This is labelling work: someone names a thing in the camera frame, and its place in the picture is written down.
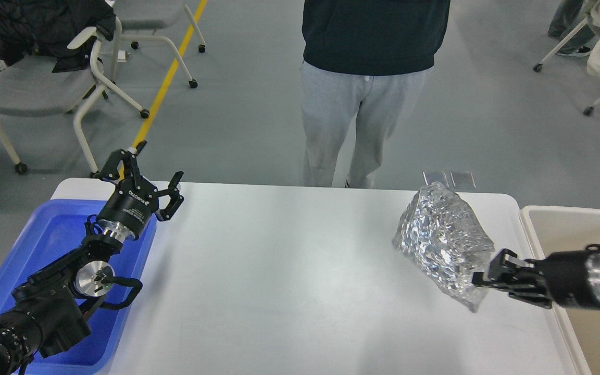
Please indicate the right metal floor plate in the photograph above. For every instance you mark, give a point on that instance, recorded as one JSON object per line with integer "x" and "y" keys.
{"x": 463, "y": 180}

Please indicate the grey chair with jacket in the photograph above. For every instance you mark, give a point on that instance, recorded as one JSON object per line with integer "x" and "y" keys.
{"x": 30, "y": 88}

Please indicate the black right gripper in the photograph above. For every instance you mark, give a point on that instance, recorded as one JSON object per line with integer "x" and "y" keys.
{"x": 573, "y": 279}

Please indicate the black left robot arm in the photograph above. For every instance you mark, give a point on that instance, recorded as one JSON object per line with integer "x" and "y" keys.
{"x": 53, "y": 306}

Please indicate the silver foil bag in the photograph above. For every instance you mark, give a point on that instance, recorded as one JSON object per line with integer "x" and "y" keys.
{"x": 440, "y": 233}

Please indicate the person in grey sweatpants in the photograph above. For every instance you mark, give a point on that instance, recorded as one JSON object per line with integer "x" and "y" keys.
{"x": 364, "y": 62}

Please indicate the beige plastic bin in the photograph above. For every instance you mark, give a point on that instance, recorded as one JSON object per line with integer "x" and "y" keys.
{"x": 552, "y": 229}

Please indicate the seated person at right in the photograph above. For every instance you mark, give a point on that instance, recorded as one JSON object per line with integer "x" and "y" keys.
{"x": 566, "y": 17}

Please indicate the yellow floor tape line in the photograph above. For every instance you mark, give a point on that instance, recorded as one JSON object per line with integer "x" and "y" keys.
{"x": 148, "y": 116}

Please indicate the left metal floor plate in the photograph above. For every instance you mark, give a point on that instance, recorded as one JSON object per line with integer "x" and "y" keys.
{"x": 436, "y": 176}

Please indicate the metal floor plate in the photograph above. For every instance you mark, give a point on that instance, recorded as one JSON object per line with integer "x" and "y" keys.
{"x": 463, "y": 180}
{"x": 436, "y": 176}

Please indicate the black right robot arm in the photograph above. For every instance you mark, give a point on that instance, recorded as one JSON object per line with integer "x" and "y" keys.
{"x": 568, "y": 279}

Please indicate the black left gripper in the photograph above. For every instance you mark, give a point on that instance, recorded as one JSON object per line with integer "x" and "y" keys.
{"x": 129, "y": 209}

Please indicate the black jacket on chair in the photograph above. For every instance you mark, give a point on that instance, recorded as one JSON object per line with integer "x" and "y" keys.
{"x": 47, "y": 27}

